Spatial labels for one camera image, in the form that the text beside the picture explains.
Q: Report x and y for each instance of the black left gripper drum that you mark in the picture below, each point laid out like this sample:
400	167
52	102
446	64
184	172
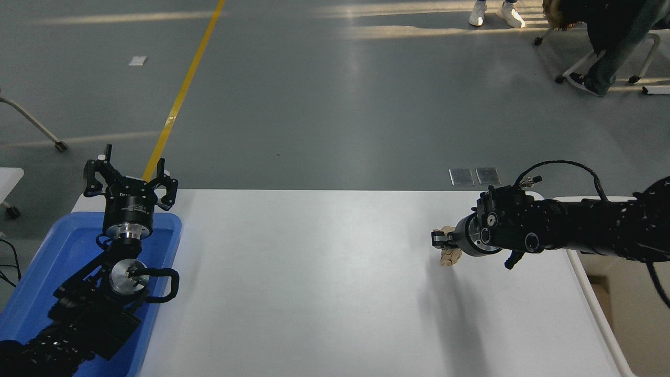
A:
128	206

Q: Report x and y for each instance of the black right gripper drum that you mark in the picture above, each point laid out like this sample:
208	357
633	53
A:
462	235

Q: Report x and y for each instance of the tan paper ball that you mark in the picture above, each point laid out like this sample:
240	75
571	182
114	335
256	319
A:
450	257

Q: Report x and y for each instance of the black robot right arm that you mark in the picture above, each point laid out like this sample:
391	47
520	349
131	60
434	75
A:
576	225

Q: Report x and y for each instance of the metal floor plate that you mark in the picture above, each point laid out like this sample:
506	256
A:
461	177
488	176

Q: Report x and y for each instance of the blue plastic tray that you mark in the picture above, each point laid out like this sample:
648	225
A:
57	251

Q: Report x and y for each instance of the grey chair leg with caster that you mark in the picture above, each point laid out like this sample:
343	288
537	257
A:
31	123

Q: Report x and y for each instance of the white side table with caster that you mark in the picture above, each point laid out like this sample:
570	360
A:
8	180

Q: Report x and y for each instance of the large pale bin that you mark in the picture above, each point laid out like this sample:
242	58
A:
638	324

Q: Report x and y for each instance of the person in white shoes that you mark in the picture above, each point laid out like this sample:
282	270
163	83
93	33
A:
510	13

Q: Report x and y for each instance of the white bar on floor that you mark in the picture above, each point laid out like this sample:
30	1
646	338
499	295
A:
657	89

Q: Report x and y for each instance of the seated person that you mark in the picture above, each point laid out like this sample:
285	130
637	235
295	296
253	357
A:
612	31

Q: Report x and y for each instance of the white wheeled chair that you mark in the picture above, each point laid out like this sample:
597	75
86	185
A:
649	57

